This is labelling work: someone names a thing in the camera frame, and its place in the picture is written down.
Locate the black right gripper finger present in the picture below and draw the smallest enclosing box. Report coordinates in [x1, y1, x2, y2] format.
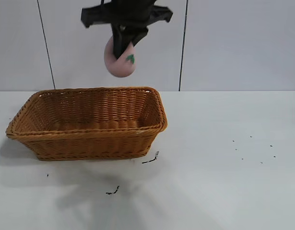
[124, 27, 149, 47]
[111, 24, 134, 59]

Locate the brown woven wicker basket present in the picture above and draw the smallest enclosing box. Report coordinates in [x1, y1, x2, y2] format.
[5, 86, 169, 161]

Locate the pink peach with green leaf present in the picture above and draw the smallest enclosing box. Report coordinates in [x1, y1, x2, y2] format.
[104, 35, 136, 78]

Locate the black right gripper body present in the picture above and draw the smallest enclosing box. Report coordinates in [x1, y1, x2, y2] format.
[81, 0, 174, 30]

